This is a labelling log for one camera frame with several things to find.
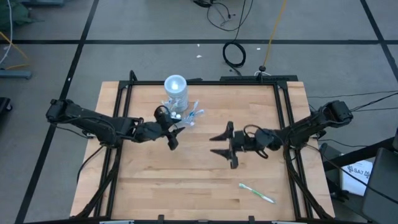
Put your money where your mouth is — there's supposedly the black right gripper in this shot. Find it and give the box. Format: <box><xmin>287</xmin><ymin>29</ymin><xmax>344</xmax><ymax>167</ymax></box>
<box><xmin>210</xmin><ymin>121</ymin><xmax>249</xmax><ymax>170</ymax></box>

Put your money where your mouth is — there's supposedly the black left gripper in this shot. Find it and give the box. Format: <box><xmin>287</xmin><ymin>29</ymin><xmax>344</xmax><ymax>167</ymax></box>
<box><xmin>135</xmin><ymin>121</ymin><xmax>186</xmax><ymax>151</ymax></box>

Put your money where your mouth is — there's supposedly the blue toothbrush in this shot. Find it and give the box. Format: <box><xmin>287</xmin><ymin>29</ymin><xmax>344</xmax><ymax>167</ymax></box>
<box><xmin>186</xmin><ymin>100</ymin><xmax>200</xmax><ymax>126</ymax></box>
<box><xmin>190</xmin><ymin>108</ymin><xmax>206</xmax><ymax>121</ymax></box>

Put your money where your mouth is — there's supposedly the green toothbrush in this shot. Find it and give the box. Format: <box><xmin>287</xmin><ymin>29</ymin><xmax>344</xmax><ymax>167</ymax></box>
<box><xmin>238</xmin><ymin>182</ymin><xmax>277</xmax><ymax>205</ymax></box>

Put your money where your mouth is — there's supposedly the clear acrylic organizer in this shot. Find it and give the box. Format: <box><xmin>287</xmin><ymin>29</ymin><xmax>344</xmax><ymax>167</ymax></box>
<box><xmin>160</xmin><ymin>98</ymin><xmax>200</xmax><ymax>127</ymax></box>

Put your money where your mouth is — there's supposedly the white printed cardboard box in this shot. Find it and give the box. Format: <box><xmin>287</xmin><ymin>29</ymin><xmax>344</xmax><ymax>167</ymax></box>
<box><xmin>340</xmin><ymin>159</ymin><xmax>374</xmax><ymax>197</ymax></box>

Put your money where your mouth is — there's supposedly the black chair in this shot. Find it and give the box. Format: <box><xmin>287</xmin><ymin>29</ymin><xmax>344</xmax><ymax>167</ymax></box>
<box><xmin>361</xmin><ymin>147</ymin><xmax>398</xmax><ymax>224</ymax></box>

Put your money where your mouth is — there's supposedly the grey stand foot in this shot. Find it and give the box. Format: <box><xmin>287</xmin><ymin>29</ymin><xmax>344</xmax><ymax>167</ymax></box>
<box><xmin>0</xmin><ymin>69</ymin><xmax>33</xmax><ymax>80</ymax></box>

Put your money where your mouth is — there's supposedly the green bag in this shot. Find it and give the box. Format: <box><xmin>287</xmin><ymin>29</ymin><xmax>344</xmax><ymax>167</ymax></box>
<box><xmin>0</xmin><ymin>0</ymin><xmax>43</xmax><ymax>31</ymax></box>

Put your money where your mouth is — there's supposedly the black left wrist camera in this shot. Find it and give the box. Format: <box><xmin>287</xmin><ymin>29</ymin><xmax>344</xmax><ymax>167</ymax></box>
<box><xmin>154</xmin><ymin>105</ymin><xmax>174</xmax><ymax>129</ymax></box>

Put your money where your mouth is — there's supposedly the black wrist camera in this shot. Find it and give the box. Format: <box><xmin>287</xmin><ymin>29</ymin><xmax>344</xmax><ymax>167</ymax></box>
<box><xmin>244</xmin><ymin>124</ymin><xmax>265</xmax><ymax>153</ymax></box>
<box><xmin>154</xmin><ymin>105</ymin><xmax>174</xmax><ymax>129</ymax></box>

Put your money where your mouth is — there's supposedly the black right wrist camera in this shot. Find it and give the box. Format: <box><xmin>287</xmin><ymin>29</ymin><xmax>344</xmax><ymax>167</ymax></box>
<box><xmin>244</xmin><ymin>124</ymin><xmax>265</xmax><ymax>153</ymax></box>

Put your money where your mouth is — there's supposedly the black aluminium table frame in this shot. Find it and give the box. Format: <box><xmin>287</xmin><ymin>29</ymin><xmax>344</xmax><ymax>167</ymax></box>
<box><xmin>74</xmin><ymin>70</ymin><xmax>335</xmax><ymax>224</ymax></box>

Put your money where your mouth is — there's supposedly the black coiled floor cable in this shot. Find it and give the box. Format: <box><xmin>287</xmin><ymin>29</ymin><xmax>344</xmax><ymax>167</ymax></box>
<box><xmin>221</xmin><ymin>41</ymin><xmax>247</xmax><ymax>75</ymax></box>

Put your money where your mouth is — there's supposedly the yellow hanging cable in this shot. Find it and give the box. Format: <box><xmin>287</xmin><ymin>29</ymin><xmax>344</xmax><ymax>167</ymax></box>
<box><xmin>263</xmin><ymin>0</ymin><xmax>287</xmax><ymax>68</ymax></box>

